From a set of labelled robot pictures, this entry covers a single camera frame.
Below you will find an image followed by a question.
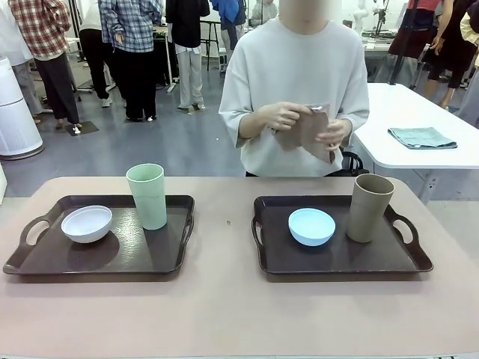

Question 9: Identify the person's left hand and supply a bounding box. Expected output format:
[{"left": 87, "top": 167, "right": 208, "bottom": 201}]
[{"left": 314, "top": 118, "right": 352, "bottom": 153}]

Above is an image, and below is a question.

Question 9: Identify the person's right hand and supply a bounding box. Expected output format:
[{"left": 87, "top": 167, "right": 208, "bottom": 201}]
[{"left": 253, "top": 101, "right": 302, "bottom": 131}]

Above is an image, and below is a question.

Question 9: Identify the beige brown cloth mat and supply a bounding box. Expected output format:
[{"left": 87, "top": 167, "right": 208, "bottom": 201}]
[{"left": 271, "top": 102, "right": 338, "bottom": 165}]

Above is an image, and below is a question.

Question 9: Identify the teal cloth mat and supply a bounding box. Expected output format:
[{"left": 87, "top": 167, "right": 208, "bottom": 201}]
[{"left": 387, "top": 126, "right": 458, "bottom": 150}]

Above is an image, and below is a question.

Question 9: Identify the tan brown tall cup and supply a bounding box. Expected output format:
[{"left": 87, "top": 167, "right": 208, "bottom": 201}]
[{"left": 346, "top": 173, "right": 396, "bottom": 243}]

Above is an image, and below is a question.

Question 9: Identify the light blue bowl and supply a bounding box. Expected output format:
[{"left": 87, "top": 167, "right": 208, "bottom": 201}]
[{"left": 287, "top": 208, "right": 337, "bottom": 248}]

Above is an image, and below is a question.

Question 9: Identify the light green tall cup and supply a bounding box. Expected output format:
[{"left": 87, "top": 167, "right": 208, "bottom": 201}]
[{"left": 126, "top": 163, "right": 168, "bottom": 230}]

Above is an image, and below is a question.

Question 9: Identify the white bowl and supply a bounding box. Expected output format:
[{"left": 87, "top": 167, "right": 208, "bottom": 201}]
[{"left": 61, "top": 204, "right": 114, "bottom": 245}]

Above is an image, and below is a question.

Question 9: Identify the person's right forearm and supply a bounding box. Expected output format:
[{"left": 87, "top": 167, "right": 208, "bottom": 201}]
[{"left": 239, "top": 110, "right": 269, "bottom": 141}]

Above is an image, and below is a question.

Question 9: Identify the dark brown plastic tray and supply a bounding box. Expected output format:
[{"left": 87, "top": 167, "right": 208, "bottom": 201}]
[
  {"left": 251, "top": 194, "right": 434, "bottom": 282},
  {"left": 2, "top": 194, "right": 196, "bottom": 277}
]

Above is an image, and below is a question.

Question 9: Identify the person in white shirt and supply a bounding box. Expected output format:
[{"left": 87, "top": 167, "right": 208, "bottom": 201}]
[{"left": 218, "top": 0, "right": 371, "bottom": 178}]

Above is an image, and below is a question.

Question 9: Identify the white table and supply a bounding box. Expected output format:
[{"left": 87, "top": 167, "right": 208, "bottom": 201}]
[{"left": 351, "top": 82, "right": 479, "bottom": 205}]

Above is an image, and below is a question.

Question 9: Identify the seated bystander in grey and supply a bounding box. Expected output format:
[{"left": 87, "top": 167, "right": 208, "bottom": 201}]
[{"left": 251, "top": 0, "right": 280, "bottom": 23}]

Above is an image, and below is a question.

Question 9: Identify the black stand pole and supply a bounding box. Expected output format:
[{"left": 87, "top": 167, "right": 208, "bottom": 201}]
[{"left": 388, "top": 0, "right": 418, "bottom": 86}]

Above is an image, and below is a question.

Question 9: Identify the bystander in blue jacket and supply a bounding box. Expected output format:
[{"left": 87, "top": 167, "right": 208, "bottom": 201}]
[{"left": 209, "top": 0, "right": 246, "bottom": 72}]

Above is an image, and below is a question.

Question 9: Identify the white standing desk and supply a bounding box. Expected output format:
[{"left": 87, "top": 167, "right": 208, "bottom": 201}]
[{"left": 153, "top": 22, "right": 180, "bottom": 91}]

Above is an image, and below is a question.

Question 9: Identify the bystander in red black dress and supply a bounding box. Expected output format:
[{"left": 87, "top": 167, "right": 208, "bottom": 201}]
[{"left": 388, "top": 0, "right": 442, "bottom": 87}]

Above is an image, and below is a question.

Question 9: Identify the bystander in black top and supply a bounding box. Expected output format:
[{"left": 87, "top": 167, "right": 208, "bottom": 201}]
[{"left": 165, "top": 0, "right": 210, "bottom": 110}]

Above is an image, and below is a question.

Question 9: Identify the bystander in black outfit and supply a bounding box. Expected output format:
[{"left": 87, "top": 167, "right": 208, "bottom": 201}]
[{"left": 422, "top": 0, "right": 476, "bottom": 109}]

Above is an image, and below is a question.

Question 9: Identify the bystander in blue plaid shirt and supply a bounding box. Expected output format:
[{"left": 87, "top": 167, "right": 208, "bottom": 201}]
[{"left": 97, "top": 0, "right": 165, "bottom": 123}]

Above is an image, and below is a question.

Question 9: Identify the bystander with yellow sleeve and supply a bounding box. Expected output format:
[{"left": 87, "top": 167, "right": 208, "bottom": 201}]
[{"left": 454, "top": 3, "right": 479, "bottom": 128}]

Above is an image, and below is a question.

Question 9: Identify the bystander in black trousers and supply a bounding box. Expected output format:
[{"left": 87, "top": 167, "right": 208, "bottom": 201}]
[{"left": 73, "top": 0, "right": 113, "bottom": 108}]

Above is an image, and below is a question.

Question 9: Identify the bystander in red plaid shirt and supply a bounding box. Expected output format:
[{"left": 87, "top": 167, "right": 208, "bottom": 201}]
[{"left": 9, "top": 0, "right": 82, "bottom": 130}]

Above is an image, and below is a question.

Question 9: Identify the white air purifier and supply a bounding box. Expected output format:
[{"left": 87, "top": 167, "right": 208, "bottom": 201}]
[{"left": 0, "top": 55, "right": 45, "bottom": 161}]

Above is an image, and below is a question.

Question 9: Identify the bystander in white coat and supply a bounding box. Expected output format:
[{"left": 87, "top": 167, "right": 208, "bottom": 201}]
[{"left": 0, "top": 0, "right": 42, "bottom": 115}]

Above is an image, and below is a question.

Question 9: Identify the black floor base plate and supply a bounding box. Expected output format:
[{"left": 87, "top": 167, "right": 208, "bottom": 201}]
[{"left": 64, "top": 120, "right": 100, "bottom": 135}]

